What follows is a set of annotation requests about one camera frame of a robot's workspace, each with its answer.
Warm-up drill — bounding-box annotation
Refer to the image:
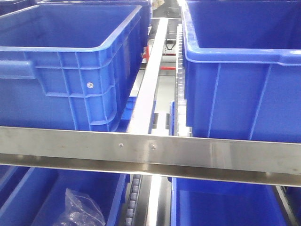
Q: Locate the stainless steel shelf rail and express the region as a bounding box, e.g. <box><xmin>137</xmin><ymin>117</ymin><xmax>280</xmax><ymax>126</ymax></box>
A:
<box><xmin>0</xmin><ymin>127</ymin><xmax>301</xmax><ymax>187</ymax></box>

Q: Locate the upper left blue bin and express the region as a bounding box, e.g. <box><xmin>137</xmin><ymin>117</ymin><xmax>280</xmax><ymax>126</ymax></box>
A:
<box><xmin>0</xmin><ymin>4</ymin><xmax>144</xmax><ymax>132</ymax></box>

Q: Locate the lower right blue bin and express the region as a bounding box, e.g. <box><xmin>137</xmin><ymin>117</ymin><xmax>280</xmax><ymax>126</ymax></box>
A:
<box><xmin>171</xmin><ymin>178</ymin><xmax>289</xmax><ymax>226</ymax></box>

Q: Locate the steel divider rail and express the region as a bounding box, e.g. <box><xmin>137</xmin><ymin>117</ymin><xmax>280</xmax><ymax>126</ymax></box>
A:
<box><xmin>127</xmin><ymin>18</ymin><xmax>168</xmax><ymax>135</ymax></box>

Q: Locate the lower left blue bin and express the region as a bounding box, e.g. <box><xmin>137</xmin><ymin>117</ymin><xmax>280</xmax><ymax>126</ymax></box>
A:
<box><xmin>0</xmin><ymin>168</ymin><xmax>130</xmax><ymax>226</ymax></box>

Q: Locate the clear plastic bag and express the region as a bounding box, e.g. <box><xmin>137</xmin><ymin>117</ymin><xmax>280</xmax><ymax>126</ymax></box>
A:
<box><xmin>53</xmin><ymin>188</ymin><xmax>106</xmax><ymax>226</ymax></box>

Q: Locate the blue bin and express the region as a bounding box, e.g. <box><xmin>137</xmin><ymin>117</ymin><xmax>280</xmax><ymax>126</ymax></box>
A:
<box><xmin>0</xmin><ymin>4</ymin><xmax>144</xmax><ymax>132</ymax></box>
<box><xmin>171</xmin><ymin>178</ymin><xmax>289</xmax><ymax>226</ymax></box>
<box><xmin>182</xmin><ymin>0</ymin><xmax>301</xmax><ymax>143</ymax></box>
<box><xmin>0</xmin><ymin>168</ymin><xmax>130</xmax><ymax>226</ymax></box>

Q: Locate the roller track strip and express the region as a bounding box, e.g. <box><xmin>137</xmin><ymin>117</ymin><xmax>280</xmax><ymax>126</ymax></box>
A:
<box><xmin>174</xmin><ymin>21</ymin><xmax>190</xmax><ymax>137</ymax></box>

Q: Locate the upper right blue bin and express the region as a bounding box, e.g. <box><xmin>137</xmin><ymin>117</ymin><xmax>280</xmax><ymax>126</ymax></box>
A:
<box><xmin>182</xmin><ymin>0</ymin><xmax>301</xmax><ymax>143</ymax></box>

